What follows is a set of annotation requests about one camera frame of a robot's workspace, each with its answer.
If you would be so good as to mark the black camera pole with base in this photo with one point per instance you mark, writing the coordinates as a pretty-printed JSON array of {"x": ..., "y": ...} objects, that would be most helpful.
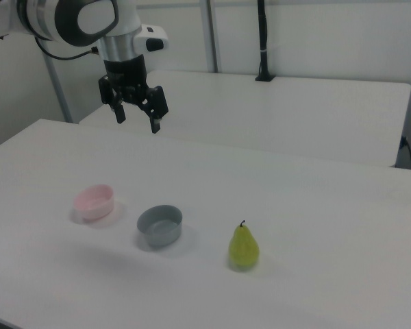
[{"x": 263, "y": 61}]

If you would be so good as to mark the white side table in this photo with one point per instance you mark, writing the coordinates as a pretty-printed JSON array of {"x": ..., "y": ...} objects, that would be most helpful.
[{"x": 260, "y": 120}]

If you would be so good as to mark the grey plastic bowl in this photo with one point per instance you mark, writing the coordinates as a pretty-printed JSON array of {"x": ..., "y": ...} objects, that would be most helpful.
[{"x": 159, "y": 228}]

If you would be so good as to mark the pink plastic bowl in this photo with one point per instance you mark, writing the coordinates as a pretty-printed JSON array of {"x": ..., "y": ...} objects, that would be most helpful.
[{"x": 94, "y": 202}]

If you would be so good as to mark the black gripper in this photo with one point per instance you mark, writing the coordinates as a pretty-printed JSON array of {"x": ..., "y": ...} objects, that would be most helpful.
[{"x": 126, "y": 75}]

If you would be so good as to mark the green pear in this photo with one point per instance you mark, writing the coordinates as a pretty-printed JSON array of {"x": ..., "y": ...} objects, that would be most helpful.
[{"x": 244, "y": 250}]

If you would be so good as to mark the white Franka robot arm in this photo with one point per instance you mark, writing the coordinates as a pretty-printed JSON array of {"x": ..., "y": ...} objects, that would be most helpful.
[{"x": 89, "y": 17}]

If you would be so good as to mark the grey partition post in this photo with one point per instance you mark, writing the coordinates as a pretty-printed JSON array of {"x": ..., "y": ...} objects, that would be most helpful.
[
  {"x": 58, "y": 92},
  {"x": 210, "y": 34}
]

